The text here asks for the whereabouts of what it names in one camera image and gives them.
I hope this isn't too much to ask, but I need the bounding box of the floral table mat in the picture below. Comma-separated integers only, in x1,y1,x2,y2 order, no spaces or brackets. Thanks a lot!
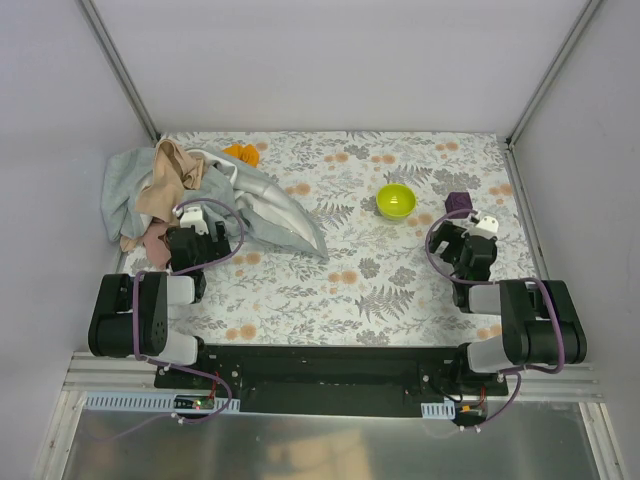
165,131,534,346

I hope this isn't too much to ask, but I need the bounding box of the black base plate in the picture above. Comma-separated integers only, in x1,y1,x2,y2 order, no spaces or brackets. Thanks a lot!
153,343,509,415

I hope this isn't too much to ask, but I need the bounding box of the grey cloth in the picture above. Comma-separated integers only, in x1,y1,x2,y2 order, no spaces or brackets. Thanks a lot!
101,147,328,258

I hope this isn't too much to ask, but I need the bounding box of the purple cube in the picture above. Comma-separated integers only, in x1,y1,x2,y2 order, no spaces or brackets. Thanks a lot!
445,192,473,219

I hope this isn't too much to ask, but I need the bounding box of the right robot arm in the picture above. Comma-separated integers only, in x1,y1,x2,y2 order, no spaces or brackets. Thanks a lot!
425,217,587,375

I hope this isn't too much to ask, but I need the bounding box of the slotted cable duct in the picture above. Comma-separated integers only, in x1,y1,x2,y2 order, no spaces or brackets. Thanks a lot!
84,392,241,414
420,401,456,420

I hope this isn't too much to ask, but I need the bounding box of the green bowl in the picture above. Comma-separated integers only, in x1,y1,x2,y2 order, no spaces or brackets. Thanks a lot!
375,183,417,220

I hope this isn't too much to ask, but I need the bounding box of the right slotted cable duct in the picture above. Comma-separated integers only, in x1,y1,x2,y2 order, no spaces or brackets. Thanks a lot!
420,401,456,420

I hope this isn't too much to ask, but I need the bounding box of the aluminium corner post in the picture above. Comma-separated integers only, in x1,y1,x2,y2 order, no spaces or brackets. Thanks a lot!
76,0,161,144
505,0,605,150

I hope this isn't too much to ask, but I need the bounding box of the beige cloth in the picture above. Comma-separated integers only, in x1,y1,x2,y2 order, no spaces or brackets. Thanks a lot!
120,139,207,252

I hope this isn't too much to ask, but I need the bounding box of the aluminium front rail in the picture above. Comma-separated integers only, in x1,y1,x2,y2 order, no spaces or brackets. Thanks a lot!
63,352,605,403

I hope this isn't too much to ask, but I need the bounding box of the right aluminium side rail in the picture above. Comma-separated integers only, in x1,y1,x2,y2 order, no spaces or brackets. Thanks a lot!
502,142,551,280

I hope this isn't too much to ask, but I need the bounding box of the right aluminium corner post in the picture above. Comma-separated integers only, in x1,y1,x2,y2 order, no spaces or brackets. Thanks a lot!
505,0,605,150

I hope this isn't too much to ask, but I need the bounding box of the orange cloth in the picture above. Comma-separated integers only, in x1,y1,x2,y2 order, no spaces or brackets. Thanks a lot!
223,144,260,168

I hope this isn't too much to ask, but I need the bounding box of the left aluminium corner post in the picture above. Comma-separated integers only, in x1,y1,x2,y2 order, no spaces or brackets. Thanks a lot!
76,0,161,144

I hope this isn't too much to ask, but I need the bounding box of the pink cloth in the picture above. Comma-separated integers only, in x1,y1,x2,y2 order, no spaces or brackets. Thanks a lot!
142,221,171,270

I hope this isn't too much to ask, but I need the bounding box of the left slotted cable duct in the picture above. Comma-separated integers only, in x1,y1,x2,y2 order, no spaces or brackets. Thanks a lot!
84,392,241,414

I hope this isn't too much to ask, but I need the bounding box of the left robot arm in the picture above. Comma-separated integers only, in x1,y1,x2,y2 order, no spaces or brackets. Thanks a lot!
88,222,231,366

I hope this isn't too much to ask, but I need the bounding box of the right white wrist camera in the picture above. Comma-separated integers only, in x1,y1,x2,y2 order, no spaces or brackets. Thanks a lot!
469,215,499,238

